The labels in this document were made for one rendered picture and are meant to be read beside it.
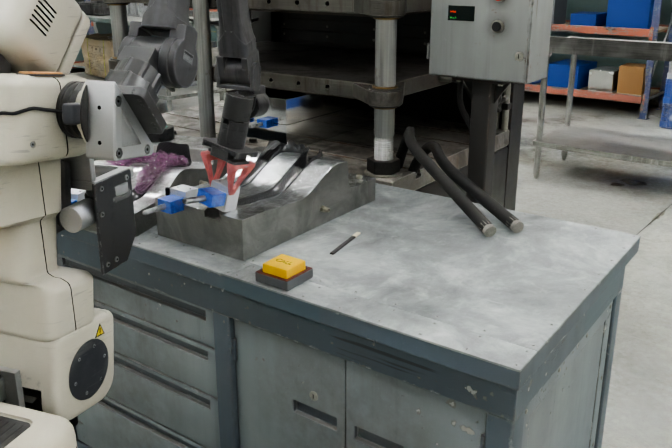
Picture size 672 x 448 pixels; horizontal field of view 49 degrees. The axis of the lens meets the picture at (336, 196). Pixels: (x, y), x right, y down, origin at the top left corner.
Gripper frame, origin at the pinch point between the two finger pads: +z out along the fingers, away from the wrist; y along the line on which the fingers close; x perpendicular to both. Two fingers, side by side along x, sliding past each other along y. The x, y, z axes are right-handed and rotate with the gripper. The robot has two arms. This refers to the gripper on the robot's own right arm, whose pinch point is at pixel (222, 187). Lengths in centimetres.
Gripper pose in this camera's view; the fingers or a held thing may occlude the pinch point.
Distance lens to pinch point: 154.0
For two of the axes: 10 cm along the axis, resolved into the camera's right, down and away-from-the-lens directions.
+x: -5.6, 1.0, -8.2
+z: -2.2, 9.4, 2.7
